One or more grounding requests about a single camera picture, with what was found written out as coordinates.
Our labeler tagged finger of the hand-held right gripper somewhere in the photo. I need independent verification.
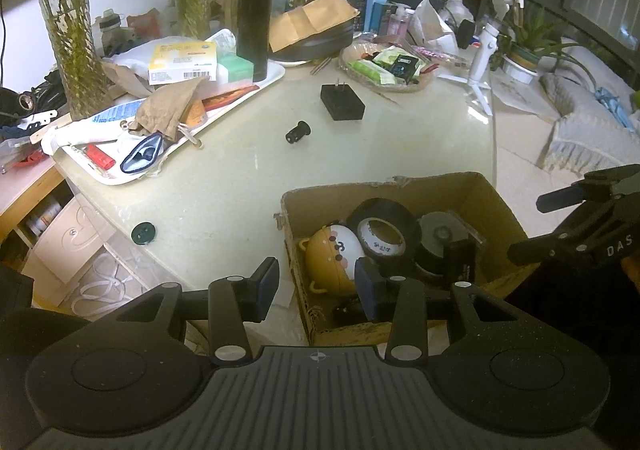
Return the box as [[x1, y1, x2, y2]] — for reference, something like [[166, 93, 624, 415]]
[[536, 165, 640, 216], [507, 195, 640, 271]]

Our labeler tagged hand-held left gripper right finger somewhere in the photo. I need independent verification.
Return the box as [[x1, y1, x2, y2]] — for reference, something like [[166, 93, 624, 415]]
[[354, 257, 551, 365]]

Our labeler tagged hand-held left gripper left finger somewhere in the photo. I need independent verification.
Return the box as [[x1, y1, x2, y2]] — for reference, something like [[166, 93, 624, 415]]
[[85, 256, 281, 366]]

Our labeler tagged yellow bear-shaped case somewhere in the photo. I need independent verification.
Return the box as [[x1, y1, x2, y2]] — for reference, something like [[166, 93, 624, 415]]
[[299, 222, 361, 298]]

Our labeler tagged black tape roll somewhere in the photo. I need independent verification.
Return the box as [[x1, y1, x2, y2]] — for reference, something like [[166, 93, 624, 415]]
[[346, 198, 422, 276]]

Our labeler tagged thick dark tape roll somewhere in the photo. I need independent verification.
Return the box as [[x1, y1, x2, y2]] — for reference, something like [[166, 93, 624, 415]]
[[412, 211, 476, 283]]

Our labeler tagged brown cardboard box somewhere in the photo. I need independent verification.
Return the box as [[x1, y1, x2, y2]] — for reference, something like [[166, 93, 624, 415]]
[[274, 172, 541, 347]]

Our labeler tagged clear plastic case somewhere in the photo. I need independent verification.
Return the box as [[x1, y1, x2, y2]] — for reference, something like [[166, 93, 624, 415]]
[[440, 215, 488, 283]]

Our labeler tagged grey fringed rug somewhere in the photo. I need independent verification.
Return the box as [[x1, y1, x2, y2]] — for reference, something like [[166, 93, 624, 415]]
[[540, 72, 640, 176]]

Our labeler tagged dark green round cap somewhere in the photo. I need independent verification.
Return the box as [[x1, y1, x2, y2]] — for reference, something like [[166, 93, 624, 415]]
[[131, 222, 158, 246]]

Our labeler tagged potted green plant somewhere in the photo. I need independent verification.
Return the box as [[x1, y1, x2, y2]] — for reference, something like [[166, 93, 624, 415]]
[[500, 0, 601, 86]]

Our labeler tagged small black lens piece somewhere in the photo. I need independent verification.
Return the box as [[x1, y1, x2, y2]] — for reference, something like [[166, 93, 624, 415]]
[[285, 120, 312, 145]]

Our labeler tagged white tripod gimbal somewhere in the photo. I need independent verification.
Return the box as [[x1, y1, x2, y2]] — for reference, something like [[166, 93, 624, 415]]
[[437, 0, 526, 117]]

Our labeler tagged orange packet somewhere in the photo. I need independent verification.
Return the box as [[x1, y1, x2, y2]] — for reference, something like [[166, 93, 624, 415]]
[[182, 97, 208, 126]]

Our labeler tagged red flat packet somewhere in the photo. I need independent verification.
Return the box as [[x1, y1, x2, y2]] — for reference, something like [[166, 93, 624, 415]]
[[202, 85, 260, 111]]

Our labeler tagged black power adapter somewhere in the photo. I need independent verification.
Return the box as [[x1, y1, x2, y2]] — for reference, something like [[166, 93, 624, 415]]
[[320, 77, 366, 122]]

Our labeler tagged brown cloth pouch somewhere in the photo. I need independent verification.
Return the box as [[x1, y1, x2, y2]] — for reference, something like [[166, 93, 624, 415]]
[[127, 76, 206, 143]]

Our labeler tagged black packet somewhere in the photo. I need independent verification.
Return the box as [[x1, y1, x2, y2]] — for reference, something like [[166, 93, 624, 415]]
[[392, 55, 421, 83]]

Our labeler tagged white drawer cabinet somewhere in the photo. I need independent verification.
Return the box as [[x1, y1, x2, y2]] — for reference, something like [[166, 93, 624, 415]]
[[35, 195, 113, 286]]

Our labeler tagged wicker basket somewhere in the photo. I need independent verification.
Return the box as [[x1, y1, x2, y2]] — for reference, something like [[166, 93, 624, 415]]
[[339, 41, 441, 92]]

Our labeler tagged white plastic tray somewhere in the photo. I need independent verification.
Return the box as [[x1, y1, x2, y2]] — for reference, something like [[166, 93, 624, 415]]
[[52, 57, 287, 187]]

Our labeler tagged red lighter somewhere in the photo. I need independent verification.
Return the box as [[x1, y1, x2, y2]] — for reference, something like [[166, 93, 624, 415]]
[[82, 144, 117, 172]]

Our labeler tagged white plastic bag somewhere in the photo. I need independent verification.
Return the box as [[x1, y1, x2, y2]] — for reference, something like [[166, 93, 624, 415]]
[[407, 0, 458, 56]]

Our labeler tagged green and white box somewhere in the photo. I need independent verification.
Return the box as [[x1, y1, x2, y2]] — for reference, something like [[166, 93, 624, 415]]
[[217, 54, 255, 82]]

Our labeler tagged green packet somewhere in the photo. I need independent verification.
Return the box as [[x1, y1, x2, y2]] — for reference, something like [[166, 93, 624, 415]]
[[348, 59, 396, 87]]

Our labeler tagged white tube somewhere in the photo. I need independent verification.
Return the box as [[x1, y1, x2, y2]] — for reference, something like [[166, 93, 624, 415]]
[[42, 97, 146, 151]]

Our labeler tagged yellow and white box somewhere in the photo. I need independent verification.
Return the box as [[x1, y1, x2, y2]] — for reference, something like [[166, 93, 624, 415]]
[[148, 41, 219, 86]]

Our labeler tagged pink bottle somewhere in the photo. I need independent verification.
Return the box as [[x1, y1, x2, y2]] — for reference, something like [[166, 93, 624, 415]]
[[387, 2, 411, 37]]

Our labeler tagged black oval case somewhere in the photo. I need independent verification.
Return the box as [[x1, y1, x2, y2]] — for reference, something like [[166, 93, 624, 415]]
[[270, 25, 355, 63]]

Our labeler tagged black thermos bottle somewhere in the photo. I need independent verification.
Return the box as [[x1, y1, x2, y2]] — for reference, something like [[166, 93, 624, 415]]
[[236, 0, 275, 82]]

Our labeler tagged crumpled white bag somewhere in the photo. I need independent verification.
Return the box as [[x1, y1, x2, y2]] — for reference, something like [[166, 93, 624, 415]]
[[102, 30, 236, 81]]

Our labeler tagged wooden side table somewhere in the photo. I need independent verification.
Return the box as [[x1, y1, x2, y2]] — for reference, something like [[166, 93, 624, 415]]
[[0, 150, 66, 236]]

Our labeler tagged blue box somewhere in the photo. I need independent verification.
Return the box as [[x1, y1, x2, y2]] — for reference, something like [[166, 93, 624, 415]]
[[364, 0, 391, 33]]

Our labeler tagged brown paper envelope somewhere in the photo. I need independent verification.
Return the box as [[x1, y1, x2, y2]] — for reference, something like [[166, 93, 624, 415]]
[[269, 0, 360, 53]]

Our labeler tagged large glass vase with stems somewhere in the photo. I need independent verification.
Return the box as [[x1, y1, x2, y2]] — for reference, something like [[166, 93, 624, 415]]
[[0, 0, 181, 121]]

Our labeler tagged blue strap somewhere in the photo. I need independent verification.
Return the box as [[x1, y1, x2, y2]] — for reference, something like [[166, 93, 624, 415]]
[[594, 86, 640, 133]]

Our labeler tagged black camera gear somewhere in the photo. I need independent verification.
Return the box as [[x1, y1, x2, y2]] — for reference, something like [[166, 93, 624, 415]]
[[0, 70, 68, 131]]

